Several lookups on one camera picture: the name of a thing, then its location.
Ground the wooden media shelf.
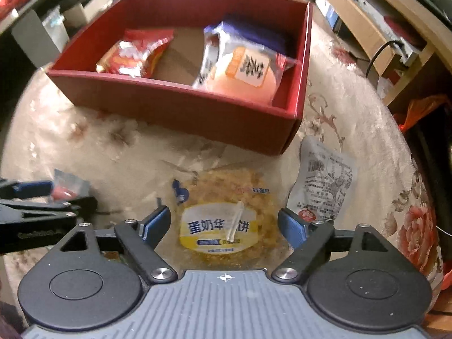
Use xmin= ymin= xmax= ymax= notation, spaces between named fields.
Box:
xmin=295 ymin=0 xmax=452 ymax=105

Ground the sausage packet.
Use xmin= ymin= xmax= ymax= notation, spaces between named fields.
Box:
xmin=51 ymin=169 xmax=90 ymax=200

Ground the grey printed packet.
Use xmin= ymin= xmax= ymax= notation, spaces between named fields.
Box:
xmin=286 ymin=136 xmax=357 ymax=225

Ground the white packet black print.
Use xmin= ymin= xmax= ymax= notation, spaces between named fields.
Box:
xmin=192 ymin=21 xmax=228 ymax=90

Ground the black cable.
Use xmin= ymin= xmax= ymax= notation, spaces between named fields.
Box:
xmin=365 ymin=40 xmax=405 ymax=78

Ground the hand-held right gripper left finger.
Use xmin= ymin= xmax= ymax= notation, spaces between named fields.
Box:
xmin=56 ymin=206 xmax=178 ymax=284

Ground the red cardboard box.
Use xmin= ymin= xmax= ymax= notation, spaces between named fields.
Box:
xmin=45 ymin=0 xmax=314 ymax=156

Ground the dark blue packet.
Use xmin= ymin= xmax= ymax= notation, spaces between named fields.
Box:
xmin=224 ymin=14 xmax=295 ymax=58

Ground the white storage box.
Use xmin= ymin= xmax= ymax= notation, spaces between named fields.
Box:
xmin=10 ymin=7 xmax=70 ymax=68

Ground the dark counter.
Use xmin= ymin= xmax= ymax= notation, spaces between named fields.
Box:
xmin=0 ymin=0 xmax=118 ymax=68

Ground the round waffle cake packet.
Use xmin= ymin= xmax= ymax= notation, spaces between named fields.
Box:
xmin=171 ymin=169 xmax=294 ymax=272

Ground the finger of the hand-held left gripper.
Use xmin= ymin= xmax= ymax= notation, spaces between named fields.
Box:
xmin=0 ymin=180 xmax=54 ymax=199
xmin=0 ymin=196 xmax=98 ymax=220

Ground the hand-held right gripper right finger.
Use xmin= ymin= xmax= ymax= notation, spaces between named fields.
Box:
xmin=271 ymin=208 xmax=390 ymax=284

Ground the square bread packet orange label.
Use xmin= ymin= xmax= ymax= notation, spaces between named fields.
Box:
xmin=203 ymin=33 xmax=298 ymax=105

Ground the red snack packet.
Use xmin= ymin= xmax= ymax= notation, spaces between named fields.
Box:
xmin=96 ymin=29 xmax=175 ymax=78

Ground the orange plastic bag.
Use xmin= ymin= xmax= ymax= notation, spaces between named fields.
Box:
xmin=394 ymin=95 xmax=452 ymax=133

